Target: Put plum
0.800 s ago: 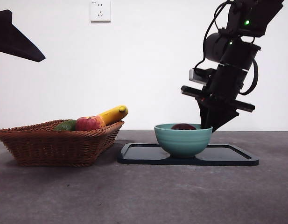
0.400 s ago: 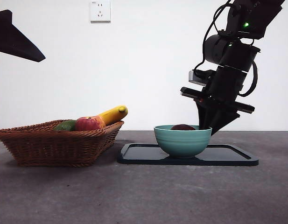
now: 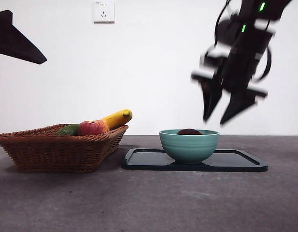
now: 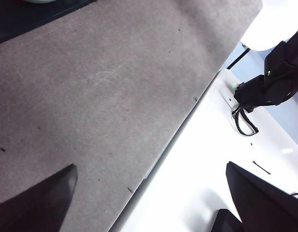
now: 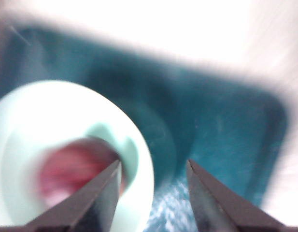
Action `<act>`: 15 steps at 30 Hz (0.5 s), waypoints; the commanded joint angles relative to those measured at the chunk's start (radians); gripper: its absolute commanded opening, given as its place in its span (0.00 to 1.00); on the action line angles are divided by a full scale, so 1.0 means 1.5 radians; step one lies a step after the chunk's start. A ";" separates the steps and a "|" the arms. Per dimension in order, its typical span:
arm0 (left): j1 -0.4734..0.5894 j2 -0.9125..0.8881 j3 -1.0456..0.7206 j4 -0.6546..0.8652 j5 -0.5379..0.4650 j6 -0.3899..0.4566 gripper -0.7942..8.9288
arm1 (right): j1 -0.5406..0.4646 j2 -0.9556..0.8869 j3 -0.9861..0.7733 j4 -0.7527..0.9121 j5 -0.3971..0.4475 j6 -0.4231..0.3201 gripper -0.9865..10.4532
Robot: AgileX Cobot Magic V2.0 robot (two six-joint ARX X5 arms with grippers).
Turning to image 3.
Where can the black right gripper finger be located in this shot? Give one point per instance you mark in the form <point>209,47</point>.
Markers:
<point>239,106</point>
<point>211,99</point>

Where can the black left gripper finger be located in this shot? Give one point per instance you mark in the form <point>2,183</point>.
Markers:
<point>16,41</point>

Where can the dark red plum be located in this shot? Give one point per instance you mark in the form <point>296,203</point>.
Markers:
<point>189,132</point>

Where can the teal ribbed bowl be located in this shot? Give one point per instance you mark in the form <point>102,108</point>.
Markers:
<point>189,147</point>

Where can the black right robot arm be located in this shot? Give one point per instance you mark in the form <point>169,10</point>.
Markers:
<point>272,9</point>

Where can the black rectangular tray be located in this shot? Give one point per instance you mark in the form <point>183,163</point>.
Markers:
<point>144,162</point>

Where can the yellow banana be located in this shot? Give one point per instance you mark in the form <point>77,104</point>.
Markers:
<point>117,118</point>

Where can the green avocado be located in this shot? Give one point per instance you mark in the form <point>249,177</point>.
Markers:
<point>66,131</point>

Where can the red yellow apple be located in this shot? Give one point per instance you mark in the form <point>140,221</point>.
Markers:
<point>93,128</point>

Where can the brown wicker basket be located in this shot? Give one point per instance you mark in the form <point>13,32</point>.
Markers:
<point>57,152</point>

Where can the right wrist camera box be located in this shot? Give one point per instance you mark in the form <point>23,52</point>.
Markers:
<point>211,60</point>

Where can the white wall socket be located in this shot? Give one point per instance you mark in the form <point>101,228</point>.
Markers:
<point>103,12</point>

